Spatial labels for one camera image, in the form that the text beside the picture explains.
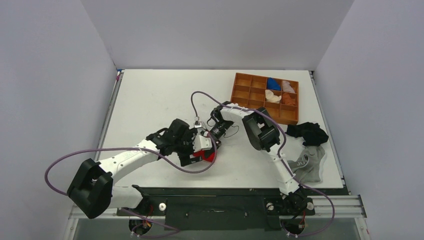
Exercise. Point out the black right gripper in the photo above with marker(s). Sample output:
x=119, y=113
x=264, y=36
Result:
x=214, y=134

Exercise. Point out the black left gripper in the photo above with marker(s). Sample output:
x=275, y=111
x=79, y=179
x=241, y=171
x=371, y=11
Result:
x=185, y=159

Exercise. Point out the red underwear white trim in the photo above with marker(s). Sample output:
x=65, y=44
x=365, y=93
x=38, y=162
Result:
x=205, y=155

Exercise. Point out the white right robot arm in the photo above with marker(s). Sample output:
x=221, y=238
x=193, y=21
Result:
x=263, y=134

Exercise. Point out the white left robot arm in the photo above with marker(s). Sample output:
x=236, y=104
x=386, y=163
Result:
x=93, y=188

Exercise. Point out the cream rolled underwear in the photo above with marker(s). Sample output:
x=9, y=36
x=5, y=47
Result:
x=271, y=97

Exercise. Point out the blue rolled underwear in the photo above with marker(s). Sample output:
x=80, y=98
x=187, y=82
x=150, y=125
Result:
x=272, y=84

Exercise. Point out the orange rolled underwear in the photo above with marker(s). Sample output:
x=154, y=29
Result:
x=287, y=99

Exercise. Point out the black underwear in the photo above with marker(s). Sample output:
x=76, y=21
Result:
x=311, y=133

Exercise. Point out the grey underwear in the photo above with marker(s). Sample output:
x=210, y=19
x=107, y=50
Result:
x=308, y=168

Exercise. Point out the wooden compartment tray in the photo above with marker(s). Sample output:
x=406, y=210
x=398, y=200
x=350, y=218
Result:
x=249, y=92

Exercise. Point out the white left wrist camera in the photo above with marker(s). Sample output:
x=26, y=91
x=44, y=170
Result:
x=202, y=143

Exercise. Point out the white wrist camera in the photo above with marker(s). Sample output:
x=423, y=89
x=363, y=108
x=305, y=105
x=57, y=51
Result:
x=202, y=143
x=198, y=124

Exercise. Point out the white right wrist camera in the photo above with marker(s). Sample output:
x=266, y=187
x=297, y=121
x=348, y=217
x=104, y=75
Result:
x=198, y=124

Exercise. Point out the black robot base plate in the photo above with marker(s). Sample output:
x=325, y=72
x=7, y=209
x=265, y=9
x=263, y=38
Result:
x=219, y=209

